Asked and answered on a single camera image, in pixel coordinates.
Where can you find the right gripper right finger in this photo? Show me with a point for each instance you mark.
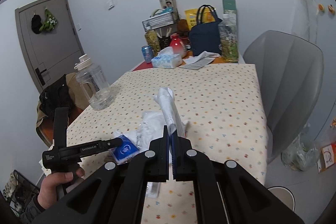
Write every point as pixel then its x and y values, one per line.
pixel 192 165

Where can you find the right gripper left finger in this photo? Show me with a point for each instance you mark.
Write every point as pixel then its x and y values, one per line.
pixel 130 180

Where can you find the blue tissue packet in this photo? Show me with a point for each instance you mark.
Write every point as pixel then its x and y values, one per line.
pixel 125 151

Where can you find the white plastic bag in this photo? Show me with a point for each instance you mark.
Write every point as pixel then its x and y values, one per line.
pixel 150 128

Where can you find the white paper wrapper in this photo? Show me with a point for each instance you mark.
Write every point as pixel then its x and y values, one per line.
pixel 166 100

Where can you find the beige trash bin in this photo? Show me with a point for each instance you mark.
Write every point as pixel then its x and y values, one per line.
pixel 284 195

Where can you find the person's left hand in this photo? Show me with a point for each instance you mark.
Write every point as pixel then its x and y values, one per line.
pixel 48 194

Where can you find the brown chair with clothes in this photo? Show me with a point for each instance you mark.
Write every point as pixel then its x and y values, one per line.
pixel 65 92

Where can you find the clear large water jug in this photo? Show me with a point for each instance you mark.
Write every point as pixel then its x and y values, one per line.
pixel 93 83

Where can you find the paper receipt on table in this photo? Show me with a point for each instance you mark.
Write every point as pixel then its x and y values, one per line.
pixel 199 61

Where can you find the blue white tissue box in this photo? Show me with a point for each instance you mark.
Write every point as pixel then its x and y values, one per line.
pixel 167 59

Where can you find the grey door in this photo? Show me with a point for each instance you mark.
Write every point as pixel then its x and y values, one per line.
pixel 48 54

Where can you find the clear plastic bag on floor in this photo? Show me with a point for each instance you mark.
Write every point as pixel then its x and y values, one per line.
pixel 302 153

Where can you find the blue soda can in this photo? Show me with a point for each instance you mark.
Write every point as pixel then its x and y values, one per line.
pixel 148 53

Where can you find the red white vase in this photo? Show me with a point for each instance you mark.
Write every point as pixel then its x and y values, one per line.
pixel 177 45

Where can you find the black utensil holder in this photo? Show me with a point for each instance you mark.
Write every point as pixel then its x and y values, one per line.
pixel 164 42

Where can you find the green tea bottle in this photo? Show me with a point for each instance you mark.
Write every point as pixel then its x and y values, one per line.
pixel 153 41

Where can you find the navy lunch bag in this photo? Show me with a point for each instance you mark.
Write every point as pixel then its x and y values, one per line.
pixel 205 36

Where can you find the clear plastic oil bottle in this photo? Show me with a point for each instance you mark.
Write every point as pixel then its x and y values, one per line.
pixel 229 39

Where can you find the green black hanging items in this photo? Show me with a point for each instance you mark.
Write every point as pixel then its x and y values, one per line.
pixel 47 25

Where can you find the orange white box on floor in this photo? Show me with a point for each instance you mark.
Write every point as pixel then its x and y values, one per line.
pixel 327 157

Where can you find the grey chair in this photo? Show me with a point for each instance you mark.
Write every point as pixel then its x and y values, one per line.
pixel 290 74

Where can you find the yellow snack bag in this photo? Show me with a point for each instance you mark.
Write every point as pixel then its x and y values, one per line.
pixel 191 17

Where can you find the green box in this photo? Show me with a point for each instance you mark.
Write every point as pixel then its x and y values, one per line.
pixel 229 7

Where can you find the white refrigerator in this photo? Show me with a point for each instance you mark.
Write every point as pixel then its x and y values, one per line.
pixel 314 21

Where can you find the wire basket rack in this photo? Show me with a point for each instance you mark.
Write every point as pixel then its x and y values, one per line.
pixel 161 20

